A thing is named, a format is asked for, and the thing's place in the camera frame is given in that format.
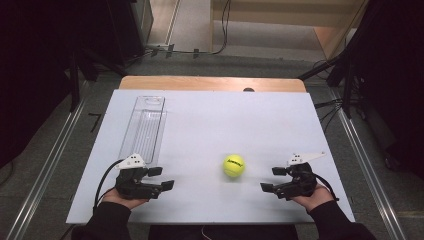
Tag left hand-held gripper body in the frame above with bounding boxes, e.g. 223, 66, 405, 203
114, 153, 164, 200

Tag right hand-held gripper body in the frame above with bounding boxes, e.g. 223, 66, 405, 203
273, 151, 327, 201

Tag yellow tennis ball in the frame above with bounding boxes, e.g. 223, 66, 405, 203
222, 153, 246, 178

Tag clear plastic tray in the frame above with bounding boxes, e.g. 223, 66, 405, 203
118, 95, 167, 167

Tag person's left hand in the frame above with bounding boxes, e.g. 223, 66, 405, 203
101, 188, 149, 210

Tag person's right hand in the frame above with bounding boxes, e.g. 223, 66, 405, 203
290, 183, 335, 213

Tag white board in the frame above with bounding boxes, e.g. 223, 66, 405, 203
65, 89, 356, 225

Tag wooden table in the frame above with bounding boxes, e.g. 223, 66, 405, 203
118, 75, 307, 93

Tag black stand legs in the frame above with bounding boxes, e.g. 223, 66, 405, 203
68, 49, 128, 113
298, 49, 356, 119

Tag dark curtain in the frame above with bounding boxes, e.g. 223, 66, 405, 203
0, 0, 81, 169
346, 0, 424, 181

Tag black cabinet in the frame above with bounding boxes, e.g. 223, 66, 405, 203
99, 0, 154, 67

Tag light wooden shelf unit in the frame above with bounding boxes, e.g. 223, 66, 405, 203
209, 0, 369, 62

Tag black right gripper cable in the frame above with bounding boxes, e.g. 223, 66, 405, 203
312, 173, 340, 202

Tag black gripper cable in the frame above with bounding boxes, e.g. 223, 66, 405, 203
93, 159, 125, 214
312, 173, 340, 202

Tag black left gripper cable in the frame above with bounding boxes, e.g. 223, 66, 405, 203
93, 159, 125, 214

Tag metal floor rail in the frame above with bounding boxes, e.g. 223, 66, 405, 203
6, 99, 87, 240
329, 89, 408, 240

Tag bundle of black cables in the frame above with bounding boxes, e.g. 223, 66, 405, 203
314, 98, 344, 132

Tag black hanging cable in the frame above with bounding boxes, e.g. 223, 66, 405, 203
173, 0, 233, 56

